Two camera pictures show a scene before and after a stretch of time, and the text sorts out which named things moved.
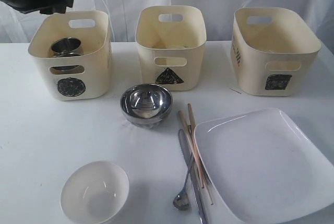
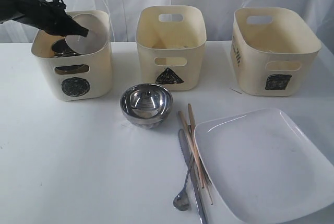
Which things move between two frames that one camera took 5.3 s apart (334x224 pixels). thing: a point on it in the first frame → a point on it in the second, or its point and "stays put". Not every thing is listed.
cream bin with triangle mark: [171, 42] stays put
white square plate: [263, 168] stays put
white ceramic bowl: [94, 192] → [97, 36]
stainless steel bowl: [146, 106] stays put
